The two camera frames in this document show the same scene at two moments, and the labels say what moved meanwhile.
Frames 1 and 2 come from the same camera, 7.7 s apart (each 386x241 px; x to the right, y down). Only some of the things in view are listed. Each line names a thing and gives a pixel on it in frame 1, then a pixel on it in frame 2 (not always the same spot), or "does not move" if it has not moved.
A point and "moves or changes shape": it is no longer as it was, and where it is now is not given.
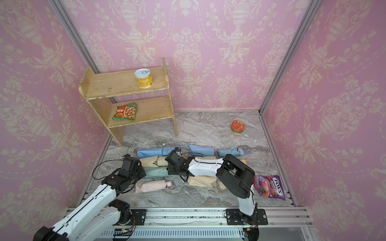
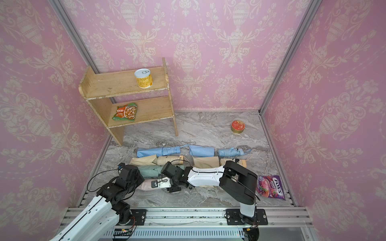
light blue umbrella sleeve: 207,151 does not move
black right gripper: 171,170 → 172,190
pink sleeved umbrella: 152,185 does not move
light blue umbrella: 221,152 does not move
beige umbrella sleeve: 151,161 does not move
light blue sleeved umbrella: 166,151 moves or changes shape
